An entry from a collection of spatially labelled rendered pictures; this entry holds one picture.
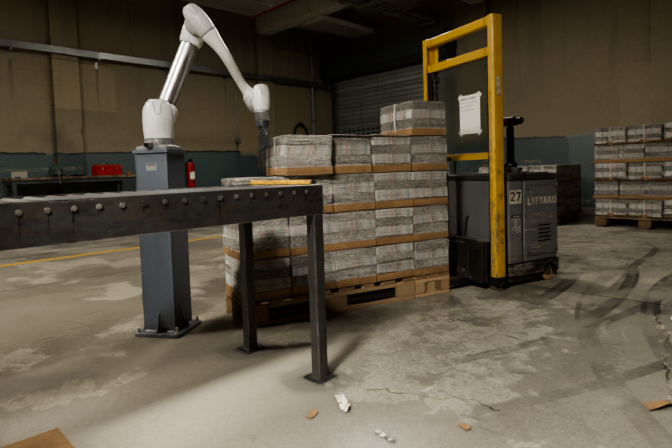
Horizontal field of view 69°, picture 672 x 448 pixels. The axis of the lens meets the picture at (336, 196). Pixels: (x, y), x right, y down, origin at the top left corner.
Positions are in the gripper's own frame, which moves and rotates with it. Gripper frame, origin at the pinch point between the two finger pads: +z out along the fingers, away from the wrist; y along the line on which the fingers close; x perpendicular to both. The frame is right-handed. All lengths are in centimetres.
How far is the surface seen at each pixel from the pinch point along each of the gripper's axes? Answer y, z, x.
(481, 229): -8, 57, -163
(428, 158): -18, 5, -107
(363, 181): -18, 18, -58
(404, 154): -19, 2, -88
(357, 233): -18, 50, -52
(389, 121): 8, -22, -95
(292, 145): -22.2, -4.3, -9.5
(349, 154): -17, 1, -49
